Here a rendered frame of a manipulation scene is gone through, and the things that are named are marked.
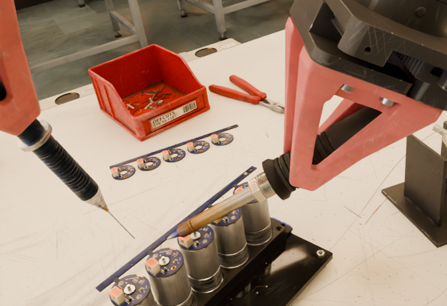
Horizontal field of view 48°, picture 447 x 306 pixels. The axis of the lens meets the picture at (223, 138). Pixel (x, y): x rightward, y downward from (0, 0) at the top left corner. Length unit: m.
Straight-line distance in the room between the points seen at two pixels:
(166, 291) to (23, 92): 0.17
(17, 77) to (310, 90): 0.12
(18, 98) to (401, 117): 0.16
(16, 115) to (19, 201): 0.34
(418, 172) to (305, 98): 0.21
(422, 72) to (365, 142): 0.05
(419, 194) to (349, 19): 0.26
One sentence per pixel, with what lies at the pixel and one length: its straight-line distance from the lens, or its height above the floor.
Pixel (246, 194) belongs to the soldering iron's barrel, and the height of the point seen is 0.86.
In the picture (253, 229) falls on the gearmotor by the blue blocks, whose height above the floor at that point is 0.79.
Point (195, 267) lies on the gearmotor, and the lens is 0.35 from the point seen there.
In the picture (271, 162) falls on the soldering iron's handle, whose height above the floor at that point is 0.88.
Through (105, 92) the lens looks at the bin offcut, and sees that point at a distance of 0.63.
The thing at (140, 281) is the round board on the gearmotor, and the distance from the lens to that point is 0.32.
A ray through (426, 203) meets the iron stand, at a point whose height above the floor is 0.77.
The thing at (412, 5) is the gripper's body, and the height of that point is 0.97.
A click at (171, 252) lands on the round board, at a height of 0.81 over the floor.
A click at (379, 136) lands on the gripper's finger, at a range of 0.25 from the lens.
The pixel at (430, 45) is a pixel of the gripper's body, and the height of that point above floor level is 0.96.
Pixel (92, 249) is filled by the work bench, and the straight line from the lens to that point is 0.46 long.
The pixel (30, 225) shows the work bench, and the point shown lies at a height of 0.75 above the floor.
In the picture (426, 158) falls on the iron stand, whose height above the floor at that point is 0.81.
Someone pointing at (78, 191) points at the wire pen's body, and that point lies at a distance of 0.25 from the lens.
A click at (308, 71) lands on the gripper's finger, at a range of 0.22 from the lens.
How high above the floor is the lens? 1.04
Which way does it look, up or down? 31 degrees down
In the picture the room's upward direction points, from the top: 10 degrees counter-clockwise
